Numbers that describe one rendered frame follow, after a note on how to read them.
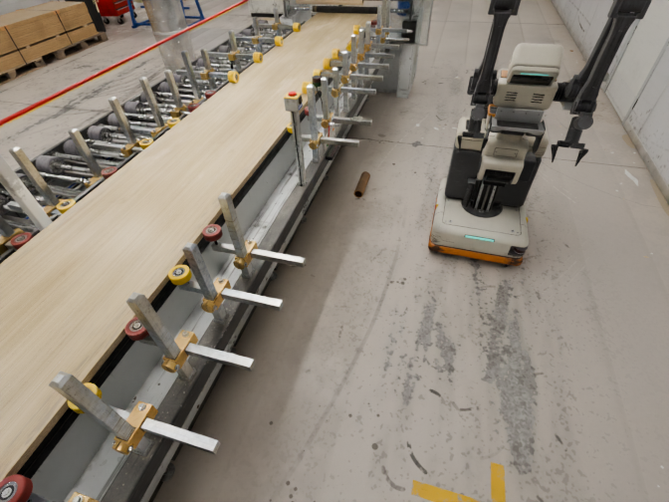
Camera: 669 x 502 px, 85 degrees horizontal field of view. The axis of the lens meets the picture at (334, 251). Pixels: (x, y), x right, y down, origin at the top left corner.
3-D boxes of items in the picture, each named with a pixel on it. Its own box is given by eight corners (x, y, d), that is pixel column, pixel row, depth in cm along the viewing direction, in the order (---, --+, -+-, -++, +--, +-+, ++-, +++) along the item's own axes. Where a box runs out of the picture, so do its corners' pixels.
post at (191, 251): (231, 324, 153) (196, 242, 119) (227, 331, 151) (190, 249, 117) (223, 323, 154) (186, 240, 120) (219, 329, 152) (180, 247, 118)
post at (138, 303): (196, 374, 133) (142, 292, 100) (191, 382, 131) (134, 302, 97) (188, 372, 134) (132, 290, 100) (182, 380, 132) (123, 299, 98)
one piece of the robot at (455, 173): (443, 191, 292) (466, 85, 234) (516, 201, 280) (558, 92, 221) (439, 217, 270) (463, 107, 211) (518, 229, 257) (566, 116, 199)
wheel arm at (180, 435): (221, 443, 107) (217, 438, 104) (216, 456, 104) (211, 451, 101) (101, 404, 116) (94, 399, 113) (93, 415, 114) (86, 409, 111)
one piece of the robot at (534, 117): (482, 138, 207) (492, 101, 192) (534, 144, 201) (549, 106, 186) (481, 152, 197) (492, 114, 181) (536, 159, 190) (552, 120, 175)
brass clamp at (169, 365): (200, 340, 129) (195, 333, 126) (178, 375, 120) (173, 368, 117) (184, 337, 131) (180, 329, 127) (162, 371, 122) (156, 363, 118)
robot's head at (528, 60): (509, 58, 184) (517, 40, 169) (555, 61, 179) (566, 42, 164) (504, 86, 183) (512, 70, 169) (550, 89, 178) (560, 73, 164)
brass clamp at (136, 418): (160, 411, 114) (153, 404, 111) (132, 457, 105) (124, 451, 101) (143, 406, 116) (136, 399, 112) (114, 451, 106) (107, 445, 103)
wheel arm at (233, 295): (284, 306, 139) (282, 299, 136) (280, 313, 137) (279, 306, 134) (185, 284, 148) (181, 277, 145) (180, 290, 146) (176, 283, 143)
